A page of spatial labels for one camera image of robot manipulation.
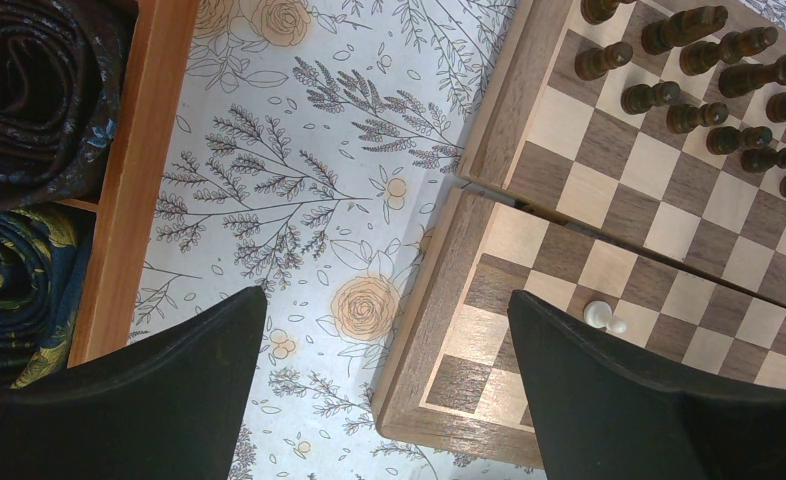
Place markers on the blue yellow rolled tie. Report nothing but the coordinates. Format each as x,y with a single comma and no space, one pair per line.
44,253

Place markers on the white chess pawn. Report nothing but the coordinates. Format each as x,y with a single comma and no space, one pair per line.
599,314

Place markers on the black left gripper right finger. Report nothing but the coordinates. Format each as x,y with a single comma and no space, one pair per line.
603,408

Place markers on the dark rook left corner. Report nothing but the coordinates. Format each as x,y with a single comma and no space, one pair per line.
596,12

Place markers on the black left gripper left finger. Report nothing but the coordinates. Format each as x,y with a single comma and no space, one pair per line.
167,407

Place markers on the dark floral rolled tie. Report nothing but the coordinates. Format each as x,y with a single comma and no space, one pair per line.
62,66

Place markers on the dark knight left side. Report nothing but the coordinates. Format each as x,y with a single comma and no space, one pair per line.
683,28

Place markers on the dark pawn left edge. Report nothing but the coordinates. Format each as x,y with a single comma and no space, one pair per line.
594,63

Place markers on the floral patterned table mat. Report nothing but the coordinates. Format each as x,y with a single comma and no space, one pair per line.
317,146

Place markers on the wooden chess board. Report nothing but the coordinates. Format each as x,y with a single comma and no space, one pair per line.
673,217

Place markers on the wooden compartment tray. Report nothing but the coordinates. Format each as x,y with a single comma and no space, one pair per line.
124,210

